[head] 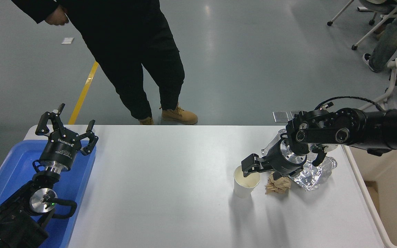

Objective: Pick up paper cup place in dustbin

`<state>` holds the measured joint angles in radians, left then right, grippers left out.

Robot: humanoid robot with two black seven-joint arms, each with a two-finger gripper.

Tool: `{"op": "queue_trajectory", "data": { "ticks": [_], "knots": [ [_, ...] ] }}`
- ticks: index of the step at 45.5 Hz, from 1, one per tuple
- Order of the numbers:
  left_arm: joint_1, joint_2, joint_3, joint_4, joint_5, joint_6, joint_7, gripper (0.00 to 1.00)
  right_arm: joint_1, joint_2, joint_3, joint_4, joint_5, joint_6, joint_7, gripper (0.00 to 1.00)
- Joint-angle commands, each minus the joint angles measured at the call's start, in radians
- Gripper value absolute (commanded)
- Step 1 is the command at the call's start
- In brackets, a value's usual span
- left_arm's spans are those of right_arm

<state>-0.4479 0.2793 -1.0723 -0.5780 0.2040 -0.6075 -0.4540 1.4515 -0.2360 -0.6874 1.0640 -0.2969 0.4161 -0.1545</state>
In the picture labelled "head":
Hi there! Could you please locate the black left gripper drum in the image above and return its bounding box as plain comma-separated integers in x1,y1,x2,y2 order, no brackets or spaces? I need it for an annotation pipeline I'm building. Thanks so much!
39,127,82,172

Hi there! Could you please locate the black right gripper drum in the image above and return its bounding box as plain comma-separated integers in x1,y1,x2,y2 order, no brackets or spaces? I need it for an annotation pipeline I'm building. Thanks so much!
263,145,304,177

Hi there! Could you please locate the white paper cup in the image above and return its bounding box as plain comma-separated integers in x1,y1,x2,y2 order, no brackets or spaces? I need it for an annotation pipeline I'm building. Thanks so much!
233,165,261,198

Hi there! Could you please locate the person's hand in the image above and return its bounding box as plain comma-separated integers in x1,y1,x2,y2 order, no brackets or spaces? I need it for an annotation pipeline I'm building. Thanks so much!
44,6,70,26

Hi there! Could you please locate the crumpled tan paper ball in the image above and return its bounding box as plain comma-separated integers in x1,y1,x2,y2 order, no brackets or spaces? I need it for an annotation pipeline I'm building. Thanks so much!
265,172,292,195

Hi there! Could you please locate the silver foil tray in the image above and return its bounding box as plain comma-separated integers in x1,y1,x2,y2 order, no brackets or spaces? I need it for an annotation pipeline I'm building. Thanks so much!
261,129,337,192

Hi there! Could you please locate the blue plastic tray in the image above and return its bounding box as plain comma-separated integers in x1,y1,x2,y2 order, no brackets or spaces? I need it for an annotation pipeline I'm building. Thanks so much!
0,139,97,248

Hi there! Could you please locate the standing person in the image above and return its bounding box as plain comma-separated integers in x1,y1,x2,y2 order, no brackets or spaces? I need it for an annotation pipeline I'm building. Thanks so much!
11,0,198,125

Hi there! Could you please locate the seated person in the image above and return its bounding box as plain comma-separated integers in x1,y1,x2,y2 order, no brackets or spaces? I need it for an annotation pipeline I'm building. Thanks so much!
363,0,397,73

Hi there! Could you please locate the white wheeled office chair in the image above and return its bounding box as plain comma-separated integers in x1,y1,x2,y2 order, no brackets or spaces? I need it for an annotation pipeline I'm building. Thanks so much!
327,0,397,51

